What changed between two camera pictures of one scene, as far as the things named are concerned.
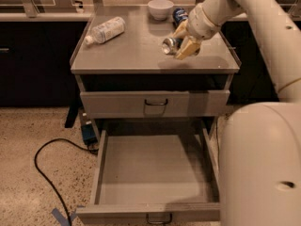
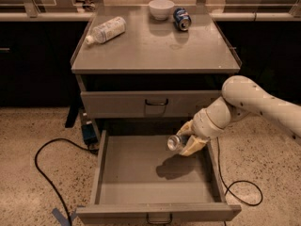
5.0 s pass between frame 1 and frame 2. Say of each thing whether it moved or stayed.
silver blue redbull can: moved
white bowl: stayed
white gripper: moved
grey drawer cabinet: stayed
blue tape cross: stayed
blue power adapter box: stayed
